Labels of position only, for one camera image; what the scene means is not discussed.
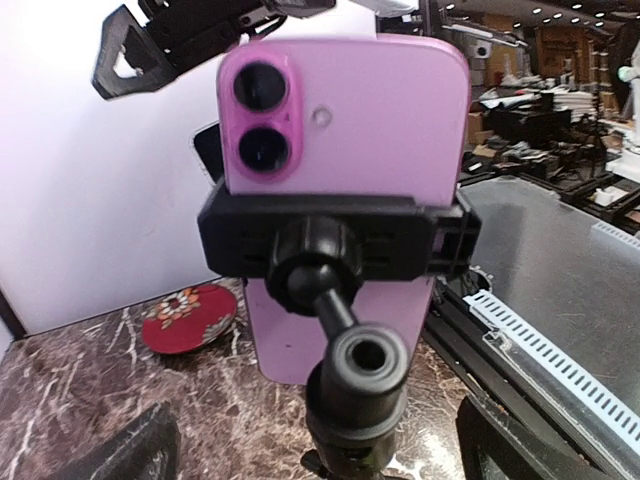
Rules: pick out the pink phone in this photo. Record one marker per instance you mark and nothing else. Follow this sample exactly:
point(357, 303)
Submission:
point(371, 116)

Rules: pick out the black front rail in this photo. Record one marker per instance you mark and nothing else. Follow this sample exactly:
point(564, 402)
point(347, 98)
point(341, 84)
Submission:
point(492, 368)

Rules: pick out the phone on right stand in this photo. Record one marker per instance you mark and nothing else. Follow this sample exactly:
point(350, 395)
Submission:
point(208, 146)

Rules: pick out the white cable duct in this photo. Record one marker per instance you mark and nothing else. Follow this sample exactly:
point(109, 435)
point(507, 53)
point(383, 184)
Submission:
point(615, 414)

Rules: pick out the red bowl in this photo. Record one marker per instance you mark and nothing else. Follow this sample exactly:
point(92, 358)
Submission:
point(189, 319)

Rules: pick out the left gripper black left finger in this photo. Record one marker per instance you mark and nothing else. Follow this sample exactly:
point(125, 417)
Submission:
point(34, 445)

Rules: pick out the black tall phone stand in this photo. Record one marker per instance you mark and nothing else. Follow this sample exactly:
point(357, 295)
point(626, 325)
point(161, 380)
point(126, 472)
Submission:
point(314, 253)

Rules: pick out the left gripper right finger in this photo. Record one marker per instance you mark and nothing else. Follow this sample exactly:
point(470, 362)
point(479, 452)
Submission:
point(494, 445)

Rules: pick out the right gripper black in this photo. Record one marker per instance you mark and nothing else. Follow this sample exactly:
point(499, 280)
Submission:
point(183, 34)

